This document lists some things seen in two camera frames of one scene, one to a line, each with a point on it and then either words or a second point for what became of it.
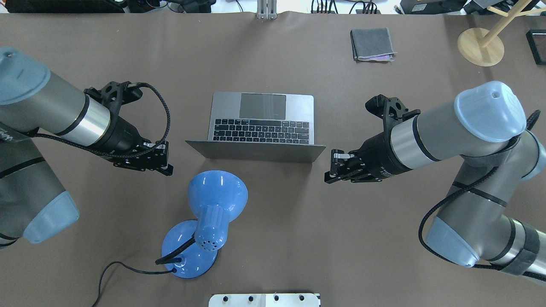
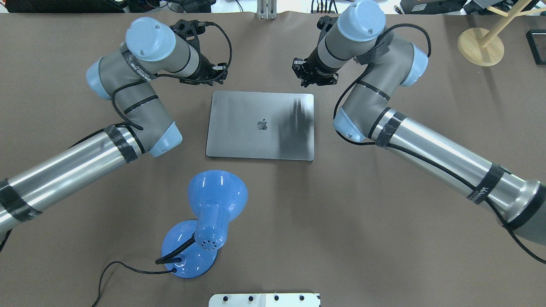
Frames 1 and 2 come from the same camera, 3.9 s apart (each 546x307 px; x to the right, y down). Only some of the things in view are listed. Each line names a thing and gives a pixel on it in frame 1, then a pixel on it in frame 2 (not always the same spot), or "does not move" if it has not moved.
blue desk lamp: (190, 248) does not move
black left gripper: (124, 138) → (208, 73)
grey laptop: (259, 126) does not move
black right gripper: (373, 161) → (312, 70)
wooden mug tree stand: (481, 47) does not move
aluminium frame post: (267, 9) does not move
